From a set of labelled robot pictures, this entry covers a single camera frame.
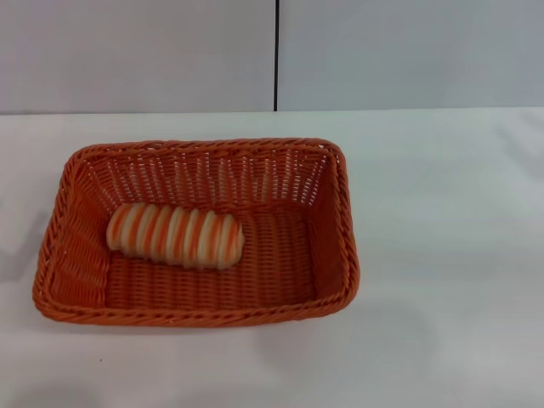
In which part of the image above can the orange striped bread roll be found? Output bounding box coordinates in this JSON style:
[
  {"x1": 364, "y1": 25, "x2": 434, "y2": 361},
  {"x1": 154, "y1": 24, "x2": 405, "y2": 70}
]
[{"x1": 105, "y1": 202, "x2": 244, "y2": 270}]

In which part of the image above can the orange woven plastic basket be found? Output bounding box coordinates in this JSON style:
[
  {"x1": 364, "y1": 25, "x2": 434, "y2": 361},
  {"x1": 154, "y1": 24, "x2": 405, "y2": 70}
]
[{"x1": 31, "y1": 136, "x2": 362, "y2": 337}]

